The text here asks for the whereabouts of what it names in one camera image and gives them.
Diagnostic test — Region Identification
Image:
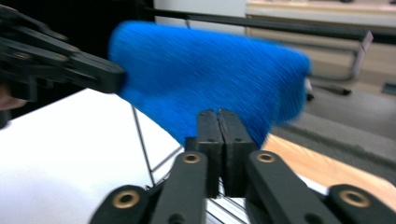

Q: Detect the white table cover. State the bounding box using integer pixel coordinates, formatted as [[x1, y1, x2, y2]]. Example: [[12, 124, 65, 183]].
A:
[[0, 88, 331, 224]]

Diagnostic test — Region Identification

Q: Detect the black curtain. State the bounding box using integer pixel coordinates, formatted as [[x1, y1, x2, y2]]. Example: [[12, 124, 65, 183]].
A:
[[0, 0, 156, 119]]

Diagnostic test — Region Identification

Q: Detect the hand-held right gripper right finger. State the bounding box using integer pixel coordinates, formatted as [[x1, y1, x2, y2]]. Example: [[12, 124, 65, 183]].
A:
[[218, 108, 259, 198]]

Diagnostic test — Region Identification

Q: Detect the blue cloth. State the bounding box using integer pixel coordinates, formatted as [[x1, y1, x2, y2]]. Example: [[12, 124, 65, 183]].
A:
[[107, 20, 313, 149]]

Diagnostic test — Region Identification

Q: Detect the white cabinet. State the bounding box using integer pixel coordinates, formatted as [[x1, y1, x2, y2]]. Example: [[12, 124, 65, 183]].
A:
[[153, 0, 249, 35]]

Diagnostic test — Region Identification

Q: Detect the white chair base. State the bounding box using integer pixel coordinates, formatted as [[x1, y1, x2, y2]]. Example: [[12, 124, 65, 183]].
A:
[[304, 77, 353, 103]]

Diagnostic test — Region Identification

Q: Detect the black metal crossbar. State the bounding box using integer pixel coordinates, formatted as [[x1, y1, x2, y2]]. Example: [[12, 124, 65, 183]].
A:
[[144, 7, 396, 45]]

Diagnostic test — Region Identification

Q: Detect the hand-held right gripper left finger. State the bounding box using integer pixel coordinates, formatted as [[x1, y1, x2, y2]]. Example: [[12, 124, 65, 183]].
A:
[[185, 108, 225, 199]]

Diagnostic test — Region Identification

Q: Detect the black wire rack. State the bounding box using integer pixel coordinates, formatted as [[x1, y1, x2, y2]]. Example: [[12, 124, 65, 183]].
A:
[[131, 105, 251, 224]]

